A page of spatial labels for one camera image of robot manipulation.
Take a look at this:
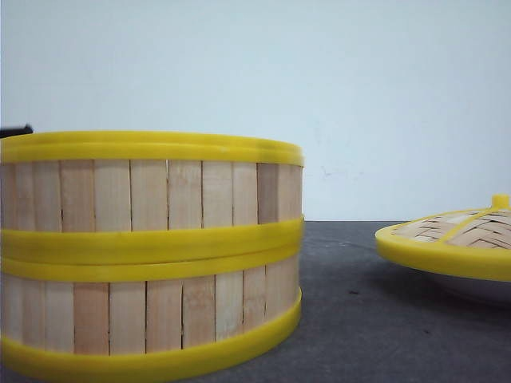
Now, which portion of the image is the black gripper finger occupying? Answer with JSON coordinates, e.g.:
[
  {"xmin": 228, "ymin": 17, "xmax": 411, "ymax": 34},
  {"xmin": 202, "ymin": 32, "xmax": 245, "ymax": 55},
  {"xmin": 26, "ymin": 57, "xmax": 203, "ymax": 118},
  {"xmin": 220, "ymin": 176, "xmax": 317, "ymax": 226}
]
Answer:
[{"xmin": 0, "ymin": 124, "xmax": 33, "ymax": 139}]

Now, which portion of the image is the woven bamboo steamer lid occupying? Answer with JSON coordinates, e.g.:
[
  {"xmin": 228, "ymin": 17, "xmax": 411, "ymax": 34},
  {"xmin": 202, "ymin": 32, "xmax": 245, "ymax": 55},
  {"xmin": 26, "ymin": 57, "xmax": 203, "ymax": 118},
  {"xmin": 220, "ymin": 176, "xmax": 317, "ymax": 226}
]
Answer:
[{"xmin": 374, "ymin": 194, "xmax": 510, "ymax": 282}]

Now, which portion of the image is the front bamboo steamer basket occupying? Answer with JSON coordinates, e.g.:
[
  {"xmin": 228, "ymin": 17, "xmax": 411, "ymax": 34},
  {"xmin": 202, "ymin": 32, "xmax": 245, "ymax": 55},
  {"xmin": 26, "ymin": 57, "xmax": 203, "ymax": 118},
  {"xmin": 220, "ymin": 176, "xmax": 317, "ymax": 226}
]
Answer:
[{"xmin": 2, "ymin": 255, "xmax": 302, "ymax": 382}]

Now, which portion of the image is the white ceramic plate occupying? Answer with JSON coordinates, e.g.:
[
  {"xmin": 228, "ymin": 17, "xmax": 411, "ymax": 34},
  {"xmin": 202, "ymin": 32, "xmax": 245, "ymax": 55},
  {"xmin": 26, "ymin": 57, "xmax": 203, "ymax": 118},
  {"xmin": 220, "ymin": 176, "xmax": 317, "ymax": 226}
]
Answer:
[{"xmin": 422, "ymin": 271, "xmax": 510, "ymax": 307}]

